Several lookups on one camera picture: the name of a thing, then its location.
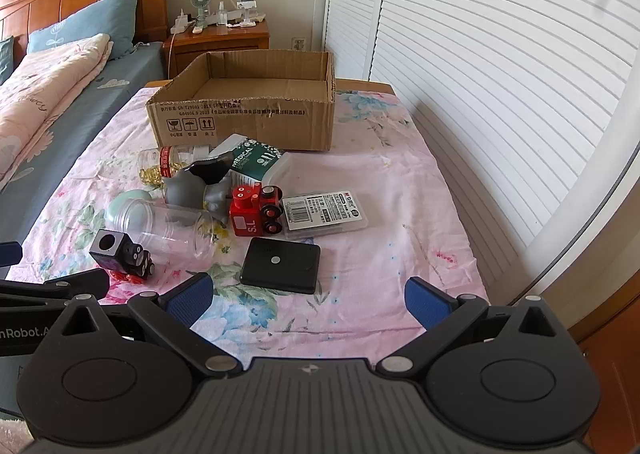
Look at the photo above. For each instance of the capsule bottle with red label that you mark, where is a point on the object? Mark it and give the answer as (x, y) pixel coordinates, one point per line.
(155, 168)

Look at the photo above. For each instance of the green and white medical package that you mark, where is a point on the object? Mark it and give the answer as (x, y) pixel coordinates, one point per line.
(255, 158)

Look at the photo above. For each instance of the small clear spray bottle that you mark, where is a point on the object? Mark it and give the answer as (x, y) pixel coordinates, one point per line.
(223, 13)

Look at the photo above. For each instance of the white wall socket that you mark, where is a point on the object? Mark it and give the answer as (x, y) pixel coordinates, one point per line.
(299, 43)

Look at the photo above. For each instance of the brown cardboard box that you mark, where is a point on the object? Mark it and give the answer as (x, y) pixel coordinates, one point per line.
(240, 118)

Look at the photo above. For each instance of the wooden nightstand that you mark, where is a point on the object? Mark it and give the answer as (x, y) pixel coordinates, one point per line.
(220, 41)

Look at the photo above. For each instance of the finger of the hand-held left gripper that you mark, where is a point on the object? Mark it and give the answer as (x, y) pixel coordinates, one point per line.
(50, 286)
(7, 254)

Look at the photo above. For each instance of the dark blue pillow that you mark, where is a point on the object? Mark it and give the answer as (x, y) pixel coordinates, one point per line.
(5, 58)

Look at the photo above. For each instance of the pink floral quilt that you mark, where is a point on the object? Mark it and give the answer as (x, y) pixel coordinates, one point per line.
(45, 83)

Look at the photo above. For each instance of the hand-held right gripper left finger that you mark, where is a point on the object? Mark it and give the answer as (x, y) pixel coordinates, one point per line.
(190, 296)

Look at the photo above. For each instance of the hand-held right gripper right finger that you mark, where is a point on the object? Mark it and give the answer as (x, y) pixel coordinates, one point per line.
(427, 301)

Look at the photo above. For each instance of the grey elephant toy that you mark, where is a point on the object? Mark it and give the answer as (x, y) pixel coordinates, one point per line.
(185, 191)

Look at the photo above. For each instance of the white power strip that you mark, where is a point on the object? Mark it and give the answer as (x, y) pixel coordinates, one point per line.
(181, 23)

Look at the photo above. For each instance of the red toy car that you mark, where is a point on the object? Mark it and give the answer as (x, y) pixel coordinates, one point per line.
(245, 214)

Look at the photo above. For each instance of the white louvred wardrobe doors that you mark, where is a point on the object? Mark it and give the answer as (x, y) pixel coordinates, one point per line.
(475, 58)

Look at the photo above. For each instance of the black flat square device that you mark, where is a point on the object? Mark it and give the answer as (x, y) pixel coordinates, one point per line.
(280, 269)

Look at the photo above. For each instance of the pale green egg-shaped object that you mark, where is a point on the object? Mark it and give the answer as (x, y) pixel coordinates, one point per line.
(131, 196)

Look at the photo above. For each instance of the blue bed sheet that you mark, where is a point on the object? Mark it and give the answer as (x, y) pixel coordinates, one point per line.
(115, 68)

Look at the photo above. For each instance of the clear plastic cup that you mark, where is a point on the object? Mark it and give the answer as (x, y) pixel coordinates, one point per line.
(165, 231)

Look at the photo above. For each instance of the clear plastic case with label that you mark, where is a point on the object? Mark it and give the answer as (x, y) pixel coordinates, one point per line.
(325, 214)

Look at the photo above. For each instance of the pink floral cloth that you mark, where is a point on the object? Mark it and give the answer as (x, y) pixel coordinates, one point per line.
(380, 168)

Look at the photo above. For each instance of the small green desk fan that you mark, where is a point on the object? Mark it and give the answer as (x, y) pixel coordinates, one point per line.
(200, 1)

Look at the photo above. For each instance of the blue floral pillow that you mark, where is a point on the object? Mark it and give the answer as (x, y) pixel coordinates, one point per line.
(85, 18)

